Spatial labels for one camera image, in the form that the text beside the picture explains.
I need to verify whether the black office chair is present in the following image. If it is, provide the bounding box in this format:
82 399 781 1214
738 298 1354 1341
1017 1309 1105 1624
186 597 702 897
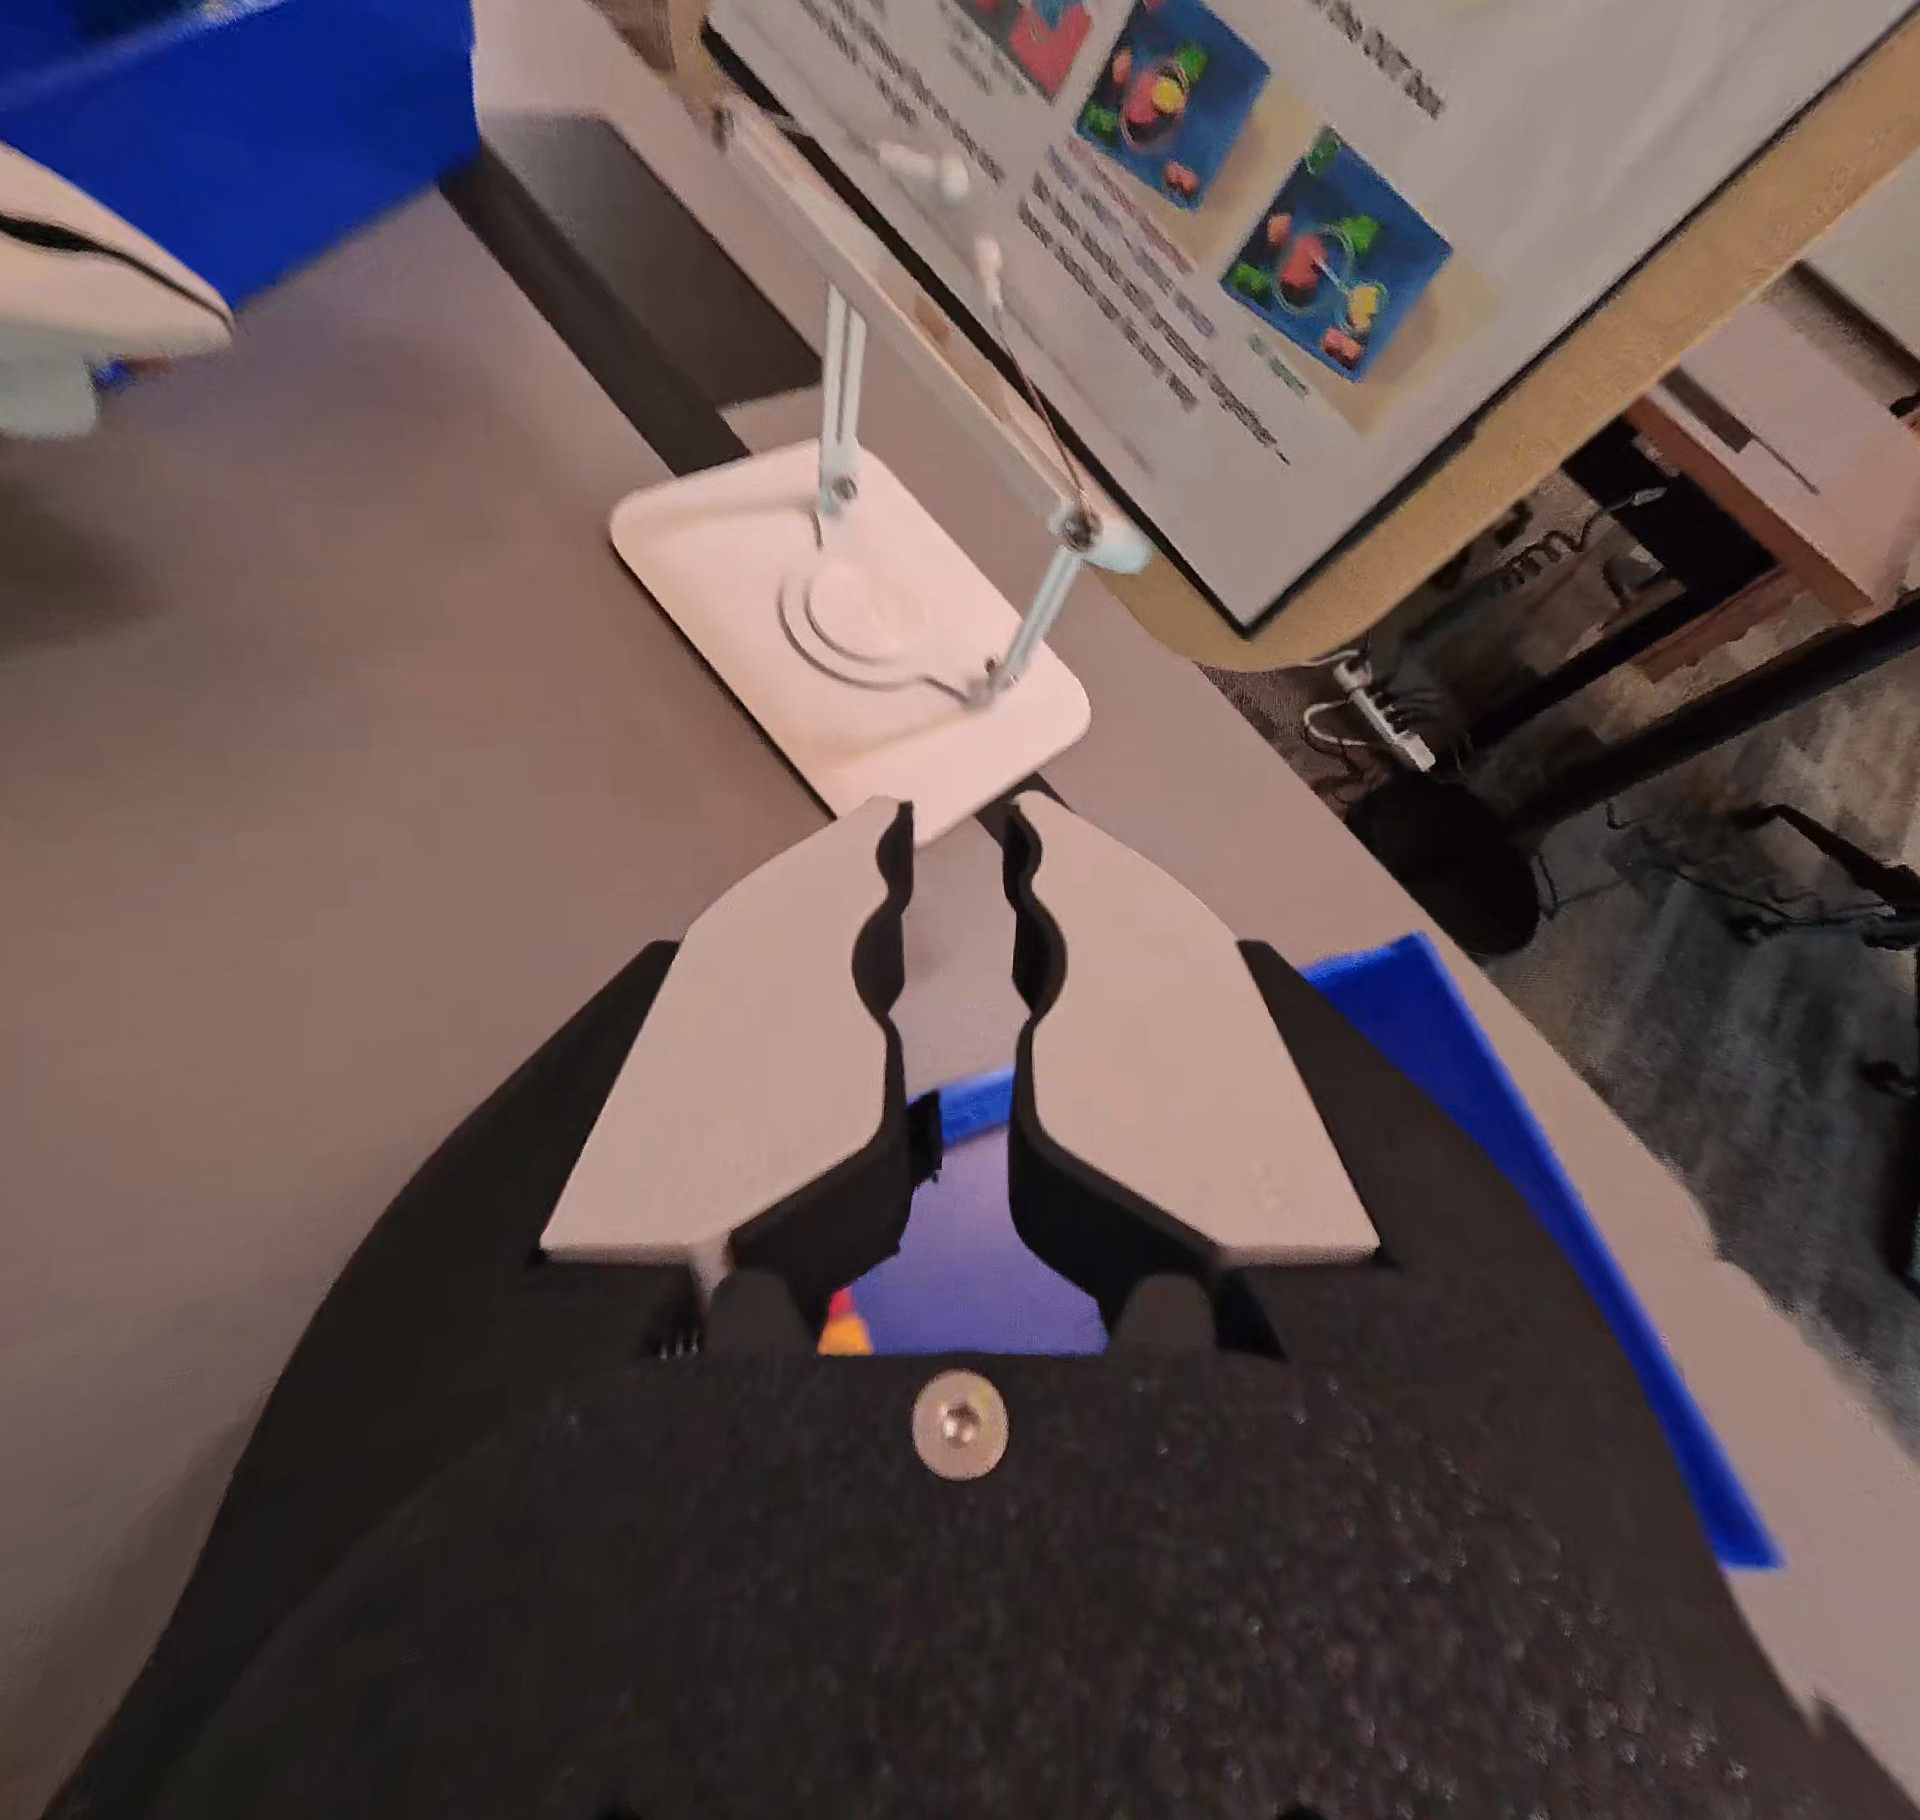
1338 767 1549 963

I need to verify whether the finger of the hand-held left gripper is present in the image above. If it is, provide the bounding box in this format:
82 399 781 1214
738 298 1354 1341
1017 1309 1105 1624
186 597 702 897
0 146 227 295
0 237 241 368

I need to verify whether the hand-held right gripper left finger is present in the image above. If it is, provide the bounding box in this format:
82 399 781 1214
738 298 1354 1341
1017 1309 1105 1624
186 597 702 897
540 797 948 1323

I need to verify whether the printed instruction sheet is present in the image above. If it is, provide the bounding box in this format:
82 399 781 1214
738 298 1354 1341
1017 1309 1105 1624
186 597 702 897
702 0 1920 632

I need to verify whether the white power strip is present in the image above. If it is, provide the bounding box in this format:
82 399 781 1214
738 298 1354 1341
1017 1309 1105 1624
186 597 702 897
1301 648 1444 776

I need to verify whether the black cable flap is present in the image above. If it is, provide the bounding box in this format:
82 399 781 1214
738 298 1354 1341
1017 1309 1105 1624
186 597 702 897
438 114 828 482

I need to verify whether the blue plastic bin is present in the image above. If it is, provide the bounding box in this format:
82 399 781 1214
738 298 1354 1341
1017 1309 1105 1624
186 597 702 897
0 0 481 313
818 931 1787 1573

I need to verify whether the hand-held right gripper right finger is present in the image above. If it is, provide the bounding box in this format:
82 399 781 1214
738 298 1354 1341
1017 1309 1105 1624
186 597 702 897
999 790 1381 1316

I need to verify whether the white document stand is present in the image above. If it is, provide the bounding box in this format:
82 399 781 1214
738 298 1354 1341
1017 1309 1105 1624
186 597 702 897
609 0 1920 850

